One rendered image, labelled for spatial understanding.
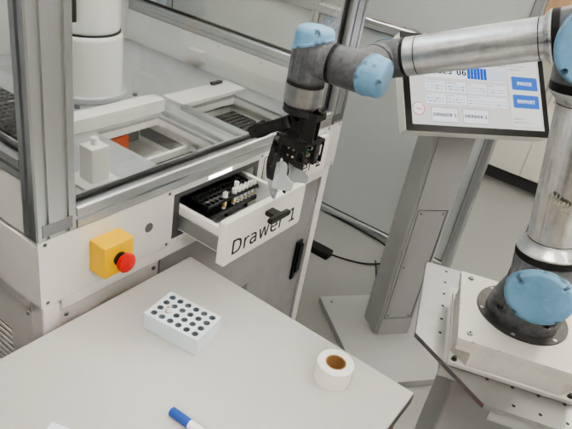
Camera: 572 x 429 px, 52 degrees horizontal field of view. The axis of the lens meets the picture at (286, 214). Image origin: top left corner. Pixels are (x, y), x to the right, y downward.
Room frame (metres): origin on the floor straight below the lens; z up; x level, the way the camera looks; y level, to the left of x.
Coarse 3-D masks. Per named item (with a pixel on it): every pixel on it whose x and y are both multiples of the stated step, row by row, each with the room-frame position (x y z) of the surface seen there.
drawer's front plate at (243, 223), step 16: (288, 192) 1.19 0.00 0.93; (304, 192) 1.25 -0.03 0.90; (256, 208) 1.09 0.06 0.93; (288, 208) 1.20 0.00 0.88; (224, 224) 1.01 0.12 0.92; (240, 224) 1.04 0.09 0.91; (256, 224) 1.09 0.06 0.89; (272, 224) 1.15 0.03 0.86; (288, 224) 1.21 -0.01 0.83; (224, 240) 1.00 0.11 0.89; (256, 240) 1.10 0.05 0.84; (224, 256) 1.01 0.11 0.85
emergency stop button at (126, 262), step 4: (120, 256) 0.89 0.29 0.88; (124, 256) 0.88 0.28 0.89; (128, 256) 0.88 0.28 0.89; (132, 256) 0.89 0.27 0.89; (120, 260) 0.87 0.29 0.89; (124, 260) 0.87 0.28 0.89; (128, 260) 0.88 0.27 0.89; (132, 260) 0.89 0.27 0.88; (120, 264) 0.87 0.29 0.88; (124, 264) 0.87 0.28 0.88; (128, 264) 0.88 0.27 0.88; (132, 264) 0.89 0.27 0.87; (120, 268) 0.87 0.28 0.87; (124, 268) 0.87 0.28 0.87; (128, 268) 0.88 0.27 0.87; (132, 268) 0.89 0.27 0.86; (124, 272) 0.88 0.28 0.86
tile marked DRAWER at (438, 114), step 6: (432, 108) 1.73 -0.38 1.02; (438, 108) 1.74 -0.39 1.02; (444, 108) 1.74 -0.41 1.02; (450, 108) 1.75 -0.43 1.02; (456, 108) 1.76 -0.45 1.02; (432, 114) 1.72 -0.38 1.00; (438, 114) 1.72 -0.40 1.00; (444, 114) 1.73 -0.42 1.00; (450, 114) 1.74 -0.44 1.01; (456, 114) 1.75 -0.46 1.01; (432, 120) 1.70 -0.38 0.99; (438, 120) 1.71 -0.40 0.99; (444, 120) 1.72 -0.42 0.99; (450, 120) 1.73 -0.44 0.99; (456, 120) 1.74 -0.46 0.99
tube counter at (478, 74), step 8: (456, 72) 1.83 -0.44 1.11; (464, 72) 1.84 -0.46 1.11; (472, 72) 1.86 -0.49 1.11; (480, 72) 1.87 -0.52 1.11; (488, 72) 1.88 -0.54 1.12; (496, 72) 1.89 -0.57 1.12; (504, 72) 1.90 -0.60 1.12; (480, 80) 1.85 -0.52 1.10; (488, 80) 1.86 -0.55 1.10; (496, 80) 1.87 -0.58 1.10; (504, 80) 1.89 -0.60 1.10
